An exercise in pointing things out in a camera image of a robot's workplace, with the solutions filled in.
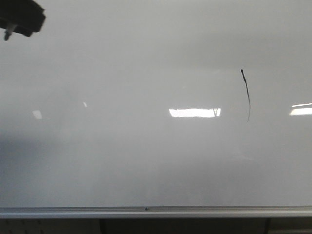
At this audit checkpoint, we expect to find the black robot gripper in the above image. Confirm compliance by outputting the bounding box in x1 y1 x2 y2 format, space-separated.
0 0 46 37

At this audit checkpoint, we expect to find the white black whiteboard marker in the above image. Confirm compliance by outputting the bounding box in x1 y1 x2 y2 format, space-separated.
4 23 16 41

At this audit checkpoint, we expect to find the white glossy whiteboard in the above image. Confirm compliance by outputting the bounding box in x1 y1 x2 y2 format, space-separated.
0 0 312 207

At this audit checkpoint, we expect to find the aluminium whiteboard marker tray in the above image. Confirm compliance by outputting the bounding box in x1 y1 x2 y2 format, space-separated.
0 206 312 219

